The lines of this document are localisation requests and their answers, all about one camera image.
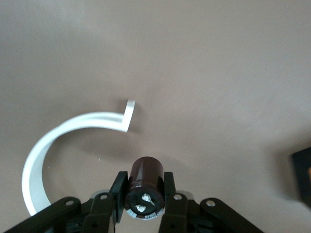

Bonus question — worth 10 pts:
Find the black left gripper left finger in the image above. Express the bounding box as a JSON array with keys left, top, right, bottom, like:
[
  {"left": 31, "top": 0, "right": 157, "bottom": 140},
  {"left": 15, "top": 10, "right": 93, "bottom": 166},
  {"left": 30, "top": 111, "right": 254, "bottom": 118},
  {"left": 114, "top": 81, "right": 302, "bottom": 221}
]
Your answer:
[{"left": 0, "top": 171, "right": 129, "bottom": 233}]

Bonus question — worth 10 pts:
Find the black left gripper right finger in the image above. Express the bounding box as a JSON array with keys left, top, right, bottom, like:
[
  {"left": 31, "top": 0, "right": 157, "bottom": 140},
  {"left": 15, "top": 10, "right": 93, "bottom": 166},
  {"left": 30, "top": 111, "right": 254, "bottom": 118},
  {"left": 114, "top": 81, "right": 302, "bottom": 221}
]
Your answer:
[{"left": 157, "top": 171, "right": 265, "bottom": 233}]

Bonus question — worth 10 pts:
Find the dark brown cylindrical capacitor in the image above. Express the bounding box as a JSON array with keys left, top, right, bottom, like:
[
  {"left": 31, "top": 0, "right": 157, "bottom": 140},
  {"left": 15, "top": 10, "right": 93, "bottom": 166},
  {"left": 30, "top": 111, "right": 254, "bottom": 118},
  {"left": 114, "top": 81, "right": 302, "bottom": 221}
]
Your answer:
[{"left": 123, "top": 156, "right": 166, "bottom": 220}]

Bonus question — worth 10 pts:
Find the large white arc clamp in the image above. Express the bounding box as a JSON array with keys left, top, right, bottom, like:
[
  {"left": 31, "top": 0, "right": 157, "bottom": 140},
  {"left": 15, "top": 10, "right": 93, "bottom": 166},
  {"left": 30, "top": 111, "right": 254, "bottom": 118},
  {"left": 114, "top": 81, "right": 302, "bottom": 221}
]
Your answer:
[{"left": 21, "top": 99, "right": 137, "bottom": 216}]

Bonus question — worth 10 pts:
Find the orange knob black base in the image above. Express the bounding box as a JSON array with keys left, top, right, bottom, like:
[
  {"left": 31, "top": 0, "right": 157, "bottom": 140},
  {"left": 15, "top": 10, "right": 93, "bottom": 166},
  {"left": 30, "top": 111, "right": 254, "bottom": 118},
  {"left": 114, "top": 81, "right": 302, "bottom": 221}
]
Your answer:
[{"left": 290, "top": 147, "right": 311, "bottom": 209}]

